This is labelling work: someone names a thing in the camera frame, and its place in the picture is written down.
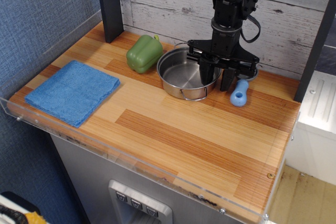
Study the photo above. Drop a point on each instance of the green toy bell pepper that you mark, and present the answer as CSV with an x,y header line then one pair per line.
x,y
144,53

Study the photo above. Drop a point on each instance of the folded blue cloth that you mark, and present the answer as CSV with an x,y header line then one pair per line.
x,y
73,92

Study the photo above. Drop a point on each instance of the dark shelf post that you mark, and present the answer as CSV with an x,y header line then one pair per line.
x,y
315,51
112,19

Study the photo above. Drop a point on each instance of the silver dispenser button panel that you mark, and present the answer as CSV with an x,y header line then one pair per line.
x,y
136,204

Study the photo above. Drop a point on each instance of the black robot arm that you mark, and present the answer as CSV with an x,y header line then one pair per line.
x,y
230,14

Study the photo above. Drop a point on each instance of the black yellow bag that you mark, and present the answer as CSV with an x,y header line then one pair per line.
x,y
15,209

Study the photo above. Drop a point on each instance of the stainless steel pot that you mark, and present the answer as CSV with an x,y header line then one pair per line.
x,y
181,78

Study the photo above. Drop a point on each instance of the dark left shelf post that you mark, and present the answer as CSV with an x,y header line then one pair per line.
x,y
112,19

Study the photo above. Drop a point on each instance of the silver toy fridge cabinet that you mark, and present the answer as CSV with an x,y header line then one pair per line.
x,y
90,175

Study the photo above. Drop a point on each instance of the clear acrylic table guard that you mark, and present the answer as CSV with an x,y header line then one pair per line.
x,y
210,151

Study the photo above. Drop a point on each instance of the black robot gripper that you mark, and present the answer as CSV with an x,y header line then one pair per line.
x,y
225,52

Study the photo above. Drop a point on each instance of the blue grey toy scoop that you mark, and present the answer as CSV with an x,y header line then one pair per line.
x,y
238,97

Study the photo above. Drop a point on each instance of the dark right shelf post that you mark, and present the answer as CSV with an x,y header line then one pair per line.
x,y
315,51

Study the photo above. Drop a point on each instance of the white side cabinet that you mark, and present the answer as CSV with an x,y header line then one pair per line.
x,y
311,148

